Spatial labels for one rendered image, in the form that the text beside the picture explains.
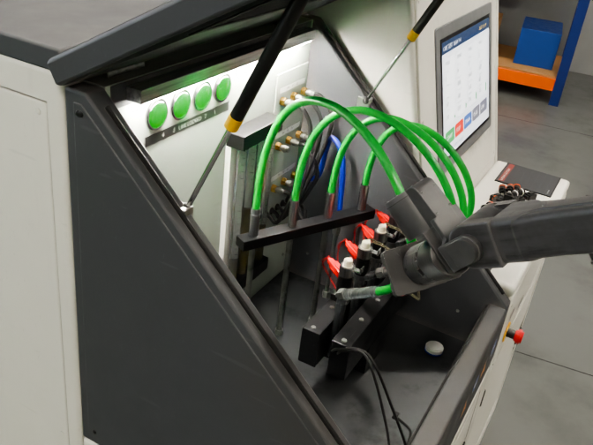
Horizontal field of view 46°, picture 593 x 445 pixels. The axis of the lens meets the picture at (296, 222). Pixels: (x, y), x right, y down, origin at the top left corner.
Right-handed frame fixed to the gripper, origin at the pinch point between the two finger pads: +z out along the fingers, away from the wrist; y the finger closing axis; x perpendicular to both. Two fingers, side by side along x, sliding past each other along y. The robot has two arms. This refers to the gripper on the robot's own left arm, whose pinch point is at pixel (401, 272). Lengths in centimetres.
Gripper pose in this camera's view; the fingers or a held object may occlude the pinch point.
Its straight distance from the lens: 107.5
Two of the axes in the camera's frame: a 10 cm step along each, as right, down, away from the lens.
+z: -1.8, 1.9, 9.6
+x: 3.0, 9.5, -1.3
